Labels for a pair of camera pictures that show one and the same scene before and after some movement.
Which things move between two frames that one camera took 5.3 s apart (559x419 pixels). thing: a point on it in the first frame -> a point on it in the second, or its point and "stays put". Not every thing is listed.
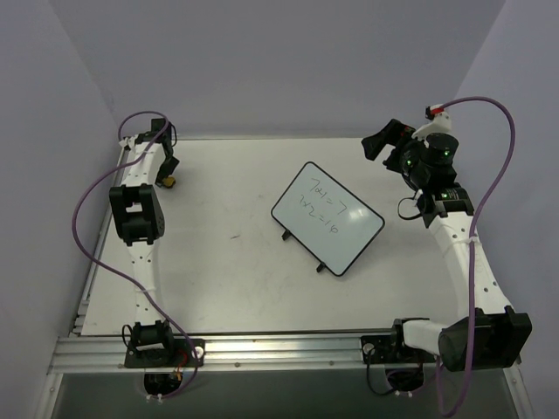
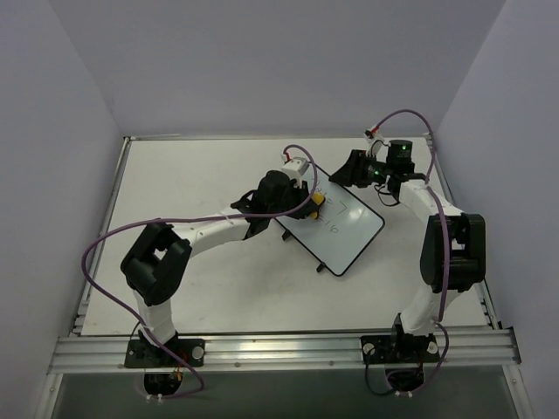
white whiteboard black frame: x=327 y=220 stays put
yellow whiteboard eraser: x=169 y=182 -> x=317 y=197
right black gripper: x=396 y=145 -> x=352 y=166
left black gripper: x=166 y=166 -> x=301 y=202
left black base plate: x=181 y=354 stays put
